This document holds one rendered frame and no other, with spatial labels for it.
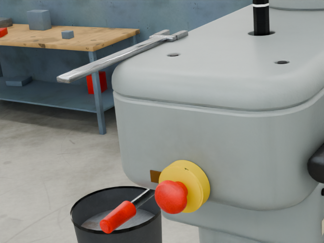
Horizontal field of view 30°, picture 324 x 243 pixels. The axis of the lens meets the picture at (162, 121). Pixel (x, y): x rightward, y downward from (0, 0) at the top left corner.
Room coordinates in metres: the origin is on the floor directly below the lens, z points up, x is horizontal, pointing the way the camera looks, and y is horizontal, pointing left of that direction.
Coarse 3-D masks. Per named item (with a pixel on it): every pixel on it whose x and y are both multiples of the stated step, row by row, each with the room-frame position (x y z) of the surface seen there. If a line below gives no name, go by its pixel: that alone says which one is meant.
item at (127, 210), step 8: (144, 192) 0.74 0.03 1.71; (152, 192) 0.74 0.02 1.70; (136, 200) 0.72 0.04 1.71; (144, 200) 0.72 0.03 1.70; (120, 208) 0.69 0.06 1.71; (128, 208) 0.69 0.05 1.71; (136, 208) 0.71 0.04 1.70; (112, 216) 0.67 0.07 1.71; (120, 216) 0.68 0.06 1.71; (128, 216) 0.69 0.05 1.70; (104, 224) 0.66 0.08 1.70; (112, 224) 0.66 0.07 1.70; (120, 224) 0.67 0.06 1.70
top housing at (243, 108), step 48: (192, 48) 0.77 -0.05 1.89; (240, 48) 0.74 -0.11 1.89; (288, 48) 0.72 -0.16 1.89; (144, 96) 0.67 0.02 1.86; (192, 96) 0.63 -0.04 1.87; (240, 96) 0.60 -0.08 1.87; (288, 96) 0.60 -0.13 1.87; (144, 144) 0.68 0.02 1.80; (192, 144) 0.64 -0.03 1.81; (240, 144) 0.60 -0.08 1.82; (288, 144) 0.60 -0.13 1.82; (240, 192) 0.60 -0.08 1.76; (288, 192) 0.60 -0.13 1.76
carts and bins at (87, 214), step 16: (96, 192) 2.96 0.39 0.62; (112, 192) 2.98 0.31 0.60; (128, 192) 2.98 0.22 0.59; (80, 208) 2.86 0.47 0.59; (96, 208) 2.94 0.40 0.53; (112, 208) 2.98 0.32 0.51; (144, 208) 2.94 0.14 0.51; (160, 208) 2.80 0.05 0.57; (80, 224) 2.83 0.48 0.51; (96, 224) 2.82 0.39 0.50; (128, 224) 2.79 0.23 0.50; (144, 224) 2.57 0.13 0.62; (160, 224) 2.70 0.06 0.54; (80, 240) 2.64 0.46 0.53; (96, 240) 2.55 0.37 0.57; (112, 240) 2.53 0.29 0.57; (128, 240) 2.54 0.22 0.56; (144, 240) 2.58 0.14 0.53; (160, 240) 2.69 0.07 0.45
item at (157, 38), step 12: (156, 36) 0.83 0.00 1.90; (168, 36) 0.82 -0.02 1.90; (180, 36) 0.83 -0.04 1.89; (132, 48) 0.77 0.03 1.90; (144, 48) 0.78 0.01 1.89; (96, 60) 0.73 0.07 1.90; (108, 60) 0.72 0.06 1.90; (120, 60) 0.73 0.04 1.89; (72, 72) 0.68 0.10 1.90; (84, 72) 0.68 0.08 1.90
